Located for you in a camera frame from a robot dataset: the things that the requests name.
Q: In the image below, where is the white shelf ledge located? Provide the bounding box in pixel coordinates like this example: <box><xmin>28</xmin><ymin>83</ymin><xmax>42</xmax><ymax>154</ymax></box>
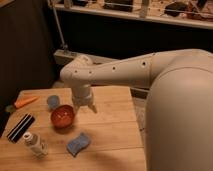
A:
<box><xmin>54</xmin><ymin>0</ymin><xmax>213</xmax><ymax>30</ymax></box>

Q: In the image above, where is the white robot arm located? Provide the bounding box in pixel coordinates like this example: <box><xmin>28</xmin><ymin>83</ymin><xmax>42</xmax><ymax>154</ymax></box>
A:
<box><xmin>60</xmin><ymin>49</ymin><xmax>213</xmax><ymax>171</ymax></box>

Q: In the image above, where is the blue-grey round object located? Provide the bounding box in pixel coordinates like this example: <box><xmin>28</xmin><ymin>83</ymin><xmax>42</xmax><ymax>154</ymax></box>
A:
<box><xmin>47</xmin><ymin>95</ymin><xmax>60</xmax><ymax>110</ymax></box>

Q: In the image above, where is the red bowl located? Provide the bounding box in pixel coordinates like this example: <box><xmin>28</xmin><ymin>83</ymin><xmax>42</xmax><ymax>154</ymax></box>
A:
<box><xmin>50</xmin><ymin>105</ymin><xmax>75</xmax><ymax>129</ymax></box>

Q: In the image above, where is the black striped rectangular block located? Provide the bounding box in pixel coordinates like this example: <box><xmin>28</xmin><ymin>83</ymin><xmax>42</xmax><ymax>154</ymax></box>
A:
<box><xmin>7</xmin><ymin>114</ymin><xmax>35</xmax><ymax>143</ymax></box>

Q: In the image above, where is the orange carrot toy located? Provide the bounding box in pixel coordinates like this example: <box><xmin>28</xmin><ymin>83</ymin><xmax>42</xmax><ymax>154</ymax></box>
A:
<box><xmin>5</xmin><ymin>96</ymin><xmax>37</xmax><ymax>113</ymax></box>

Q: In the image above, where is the white plastic bottle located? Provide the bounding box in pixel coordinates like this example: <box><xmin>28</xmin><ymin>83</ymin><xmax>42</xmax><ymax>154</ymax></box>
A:
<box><xmin>23</xmin><ymin>132</ymin><xmax>48</xmax><ymax>157</ymax></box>

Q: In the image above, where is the metal stand pole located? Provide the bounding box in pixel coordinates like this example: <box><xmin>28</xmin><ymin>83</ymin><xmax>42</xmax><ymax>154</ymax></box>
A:
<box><xmin>50</xmin><ymin>0</ymin><xmax>68</xmax><ymax>53</ymax></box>

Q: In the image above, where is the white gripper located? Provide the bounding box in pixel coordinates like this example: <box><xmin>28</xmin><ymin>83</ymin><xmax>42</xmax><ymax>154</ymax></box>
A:
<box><xmin>72</xmin><ymin>85</ymin><xmax>97</xmax><ymax>114</ymax></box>

